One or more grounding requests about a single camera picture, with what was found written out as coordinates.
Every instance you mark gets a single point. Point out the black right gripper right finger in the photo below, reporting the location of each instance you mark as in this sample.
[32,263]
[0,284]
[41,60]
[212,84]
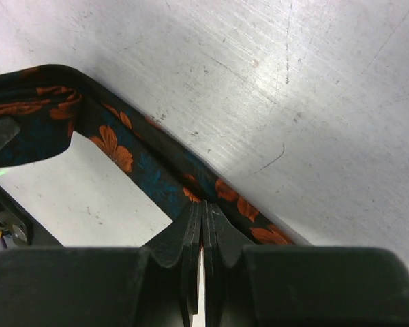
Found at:
[272,285]

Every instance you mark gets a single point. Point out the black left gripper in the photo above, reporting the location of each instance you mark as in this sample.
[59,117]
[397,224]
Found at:
[15,221]

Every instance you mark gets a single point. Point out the black orange floral tie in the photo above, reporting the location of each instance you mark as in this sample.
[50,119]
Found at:
[51,102]

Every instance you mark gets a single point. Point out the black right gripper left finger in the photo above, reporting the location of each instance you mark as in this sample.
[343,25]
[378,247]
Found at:
[152,285]

